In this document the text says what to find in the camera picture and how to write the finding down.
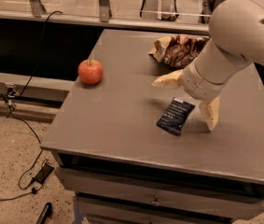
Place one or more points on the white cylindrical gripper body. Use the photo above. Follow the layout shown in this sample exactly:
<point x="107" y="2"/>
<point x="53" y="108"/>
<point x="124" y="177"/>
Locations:
<point x="198" y="85"/>

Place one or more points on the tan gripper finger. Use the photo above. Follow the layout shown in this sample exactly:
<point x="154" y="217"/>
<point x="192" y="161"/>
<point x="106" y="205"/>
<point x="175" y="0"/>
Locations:
<point x="171" y="80"/>
<point x="210" y="112"/>

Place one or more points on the dark blue rxbar wrapper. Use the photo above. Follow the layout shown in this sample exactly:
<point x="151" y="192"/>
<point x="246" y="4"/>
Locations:
<point x="175" y="116"/>

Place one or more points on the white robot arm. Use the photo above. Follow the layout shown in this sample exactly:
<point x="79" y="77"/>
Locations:
<point x="236" y="30"/>

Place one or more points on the crumpled brown chip bag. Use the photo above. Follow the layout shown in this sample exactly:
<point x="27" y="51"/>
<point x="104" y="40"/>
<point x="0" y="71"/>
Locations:
<point x="177" y="51"/>

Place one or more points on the red apple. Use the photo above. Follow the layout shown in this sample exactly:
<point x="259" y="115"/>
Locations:
<point x="90" y="71"/>

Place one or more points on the grey drawer cabinet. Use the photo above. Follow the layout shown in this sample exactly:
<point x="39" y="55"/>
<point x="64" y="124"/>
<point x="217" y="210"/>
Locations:
<point x="111" y="129"/>

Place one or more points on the upper grey drawer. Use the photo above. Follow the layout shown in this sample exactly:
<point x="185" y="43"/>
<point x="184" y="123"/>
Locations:
<point x="159" y="195"/>

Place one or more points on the grey drawer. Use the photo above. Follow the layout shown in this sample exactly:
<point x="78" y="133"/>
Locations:
<point x="159" y="195"/>
<point x="102" y="212"/>

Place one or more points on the grey floor ledge beam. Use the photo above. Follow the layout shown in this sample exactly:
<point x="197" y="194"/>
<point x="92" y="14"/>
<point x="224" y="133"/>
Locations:
<point x="48" y="89"/>

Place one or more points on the lower grey drawer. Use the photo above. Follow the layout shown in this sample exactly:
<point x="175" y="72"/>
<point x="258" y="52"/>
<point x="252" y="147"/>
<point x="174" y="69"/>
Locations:
<point x="102" y="212"/>

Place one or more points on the black power adapter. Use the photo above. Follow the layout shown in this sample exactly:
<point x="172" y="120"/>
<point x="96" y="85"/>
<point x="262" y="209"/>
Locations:
<point x="43" y="173"/>

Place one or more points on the metal railing frame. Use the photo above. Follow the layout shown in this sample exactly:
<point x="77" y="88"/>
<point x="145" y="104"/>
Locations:
<point x="181" y="16"/>

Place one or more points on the black handle object on floor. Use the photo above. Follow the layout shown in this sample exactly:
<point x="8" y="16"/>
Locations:
<point x="45" y="213"/>

